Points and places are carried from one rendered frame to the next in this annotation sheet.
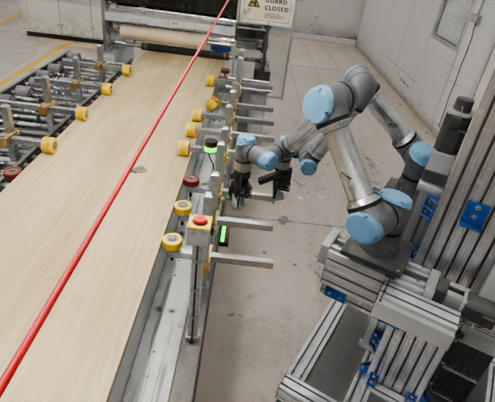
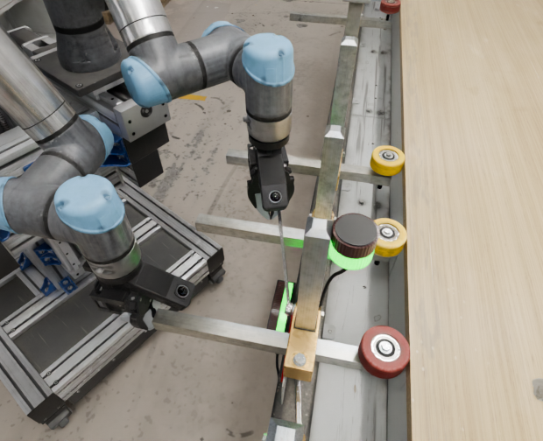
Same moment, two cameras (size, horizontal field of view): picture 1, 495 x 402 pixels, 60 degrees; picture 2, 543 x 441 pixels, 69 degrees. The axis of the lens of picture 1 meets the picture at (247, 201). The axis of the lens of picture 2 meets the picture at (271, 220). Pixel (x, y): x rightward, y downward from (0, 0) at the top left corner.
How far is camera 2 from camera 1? 2.21 m
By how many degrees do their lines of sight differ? 98
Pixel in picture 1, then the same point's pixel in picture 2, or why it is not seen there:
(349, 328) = (84, 321)
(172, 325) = (357, 185)
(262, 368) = not seen: hidden behind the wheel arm
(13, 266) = not seen: outside the picture
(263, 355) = (213, 350)
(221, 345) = (270, 370)
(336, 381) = (151, 252)
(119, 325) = (414, 70)
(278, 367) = not seen: hidden behind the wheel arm
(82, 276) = (484, 110)
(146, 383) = (372, 139)
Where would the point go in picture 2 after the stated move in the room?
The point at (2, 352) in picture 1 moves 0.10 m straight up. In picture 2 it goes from (502, 58) to (516, 27)
